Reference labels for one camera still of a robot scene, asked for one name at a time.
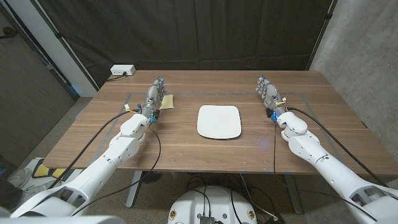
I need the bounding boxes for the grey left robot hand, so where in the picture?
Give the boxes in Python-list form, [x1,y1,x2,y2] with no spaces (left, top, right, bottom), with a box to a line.
[139,76,167,119]

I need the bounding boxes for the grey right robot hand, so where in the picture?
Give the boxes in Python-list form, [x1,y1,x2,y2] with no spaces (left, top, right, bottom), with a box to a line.
[255,75,289,118]

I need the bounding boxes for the yellow sponge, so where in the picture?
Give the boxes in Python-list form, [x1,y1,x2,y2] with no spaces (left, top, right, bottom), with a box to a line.
[159,94,175,110]

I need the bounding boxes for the white square paper plate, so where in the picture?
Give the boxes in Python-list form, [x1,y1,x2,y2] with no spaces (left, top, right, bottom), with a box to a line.
[197,105,243,140]

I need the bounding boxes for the white power strip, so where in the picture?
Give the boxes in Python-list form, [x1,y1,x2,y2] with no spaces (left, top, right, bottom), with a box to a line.
[109,64,137,77]

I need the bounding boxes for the grey tape outline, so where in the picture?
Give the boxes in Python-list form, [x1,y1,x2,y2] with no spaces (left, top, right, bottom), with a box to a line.
[90,92,346,164]

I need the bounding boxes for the black backdrop stand pole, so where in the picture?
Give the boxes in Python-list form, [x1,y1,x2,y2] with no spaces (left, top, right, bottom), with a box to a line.
[30,0,100,91]
[306,0,338,72]

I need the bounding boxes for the black backdrop curtain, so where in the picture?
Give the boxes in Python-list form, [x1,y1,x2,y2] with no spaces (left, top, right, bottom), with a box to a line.
[37,0,333,88]

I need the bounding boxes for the black round floor fan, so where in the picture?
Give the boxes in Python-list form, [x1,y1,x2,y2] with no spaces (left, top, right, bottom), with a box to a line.
[141,171,163,184]

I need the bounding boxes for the grey table leg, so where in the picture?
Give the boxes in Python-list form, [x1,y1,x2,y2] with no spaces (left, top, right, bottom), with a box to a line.
[284,174,303,215]
[124,170,144,208]

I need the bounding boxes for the white robot torso base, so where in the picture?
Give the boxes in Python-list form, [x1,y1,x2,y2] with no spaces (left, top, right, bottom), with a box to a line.
[167,185,258,224]

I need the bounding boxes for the yellow and black floor marker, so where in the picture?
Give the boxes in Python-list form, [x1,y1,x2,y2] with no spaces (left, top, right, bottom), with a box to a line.
[32,161,68,180]

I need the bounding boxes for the white sneaker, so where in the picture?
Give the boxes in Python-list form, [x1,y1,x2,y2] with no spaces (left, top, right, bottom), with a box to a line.
[7,167,34,188]

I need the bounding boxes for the black power strip cord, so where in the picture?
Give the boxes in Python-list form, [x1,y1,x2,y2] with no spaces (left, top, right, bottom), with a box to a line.
[107,72,128,82]

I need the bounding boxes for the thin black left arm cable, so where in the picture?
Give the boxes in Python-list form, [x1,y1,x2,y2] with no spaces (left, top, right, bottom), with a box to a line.
[70,126,162,217]

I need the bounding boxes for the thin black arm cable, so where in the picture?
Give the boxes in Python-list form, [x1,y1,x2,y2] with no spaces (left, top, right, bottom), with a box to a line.
[70,126,162,217]
[272,121,278,175]

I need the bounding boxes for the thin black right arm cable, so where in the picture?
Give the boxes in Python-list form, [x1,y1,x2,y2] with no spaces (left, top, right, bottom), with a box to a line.
[272,121,278,175]

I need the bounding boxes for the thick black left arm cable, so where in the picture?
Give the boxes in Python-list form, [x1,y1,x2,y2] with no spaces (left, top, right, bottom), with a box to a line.
[48,109,139,190]

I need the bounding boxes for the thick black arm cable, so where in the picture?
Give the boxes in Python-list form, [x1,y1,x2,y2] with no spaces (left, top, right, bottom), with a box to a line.
[48,109,139,190]
[286,106,388,188]

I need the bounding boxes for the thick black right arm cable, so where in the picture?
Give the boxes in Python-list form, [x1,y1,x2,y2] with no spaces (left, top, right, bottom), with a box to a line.
[286,106,388,188]

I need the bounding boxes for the white floor cable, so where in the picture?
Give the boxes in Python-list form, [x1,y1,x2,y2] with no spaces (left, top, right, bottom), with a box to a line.
[239,174,278,220]

